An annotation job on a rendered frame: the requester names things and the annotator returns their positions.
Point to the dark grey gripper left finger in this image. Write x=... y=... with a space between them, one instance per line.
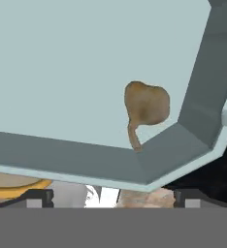
x=39 y=196

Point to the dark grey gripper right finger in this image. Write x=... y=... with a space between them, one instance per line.
x=187 y=195

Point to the brown garlic bulb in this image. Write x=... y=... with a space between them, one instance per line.
x=147 y=103

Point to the pale blue tupperware container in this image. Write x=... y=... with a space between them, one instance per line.
x=60 y=80

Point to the yellow rimmed round plate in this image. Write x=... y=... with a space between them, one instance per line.
x=12 y=189

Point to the white rounded object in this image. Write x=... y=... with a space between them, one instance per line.
x=107 y=197

